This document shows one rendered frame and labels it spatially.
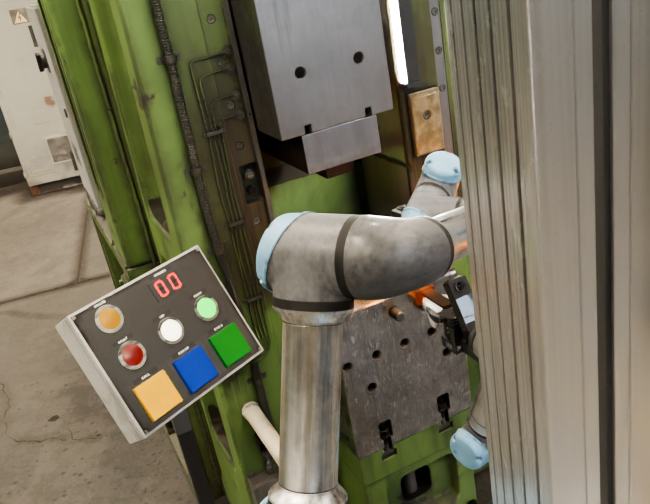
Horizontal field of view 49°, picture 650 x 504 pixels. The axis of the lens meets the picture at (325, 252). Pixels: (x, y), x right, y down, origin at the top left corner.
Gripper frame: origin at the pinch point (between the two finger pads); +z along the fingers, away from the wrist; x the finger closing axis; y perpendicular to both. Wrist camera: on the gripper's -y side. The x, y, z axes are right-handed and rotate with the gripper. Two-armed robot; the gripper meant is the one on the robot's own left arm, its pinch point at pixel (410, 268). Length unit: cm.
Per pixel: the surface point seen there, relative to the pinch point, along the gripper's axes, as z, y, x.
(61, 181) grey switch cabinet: 365, -454, -45
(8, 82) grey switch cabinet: 278, -500, -61
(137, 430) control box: 3, 10, -68
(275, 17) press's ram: -41, -46, -13
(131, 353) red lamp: -4, -3, -64
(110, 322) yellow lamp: -8, -8, -66
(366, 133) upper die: -14.1, -31.4, 4.2
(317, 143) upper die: -15.1, -31.9, -8.8
